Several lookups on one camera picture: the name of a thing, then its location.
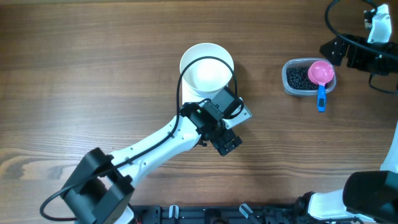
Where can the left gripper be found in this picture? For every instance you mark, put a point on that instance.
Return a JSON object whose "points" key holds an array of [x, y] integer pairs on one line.
{"points": [[218, 140]]}

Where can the white digital kitchen scale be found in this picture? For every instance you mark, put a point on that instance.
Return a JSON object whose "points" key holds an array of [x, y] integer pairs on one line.
{"points": [[186, 93]]}

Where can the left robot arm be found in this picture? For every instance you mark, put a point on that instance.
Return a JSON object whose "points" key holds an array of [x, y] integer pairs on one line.
{"points": [[101, 186]]}

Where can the clear plastic container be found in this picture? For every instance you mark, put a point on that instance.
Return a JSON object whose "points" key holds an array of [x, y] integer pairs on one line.
{"points": [[298, 62]]}

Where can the white bowl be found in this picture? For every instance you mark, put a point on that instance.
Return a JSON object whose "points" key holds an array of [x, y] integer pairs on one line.
{"points": [[207, 68]]}

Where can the pink scoop blue handle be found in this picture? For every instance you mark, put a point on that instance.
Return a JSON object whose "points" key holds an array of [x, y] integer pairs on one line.
{"points": [[320, 73]]}

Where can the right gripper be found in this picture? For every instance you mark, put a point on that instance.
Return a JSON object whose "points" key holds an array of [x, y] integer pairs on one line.
{"points": [[353, 60]]}

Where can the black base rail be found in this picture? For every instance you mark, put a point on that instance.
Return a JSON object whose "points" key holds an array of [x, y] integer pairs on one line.
{"points": [[243, 214]]}

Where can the black beans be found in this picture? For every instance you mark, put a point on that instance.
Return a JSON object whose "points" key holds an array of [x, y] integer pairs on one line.
{"points": [[298, 79]]}

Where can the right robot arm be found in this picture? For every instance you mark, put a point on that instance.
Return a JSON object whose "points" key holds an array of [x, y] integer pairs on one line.
{"points": [[369, 196]]}

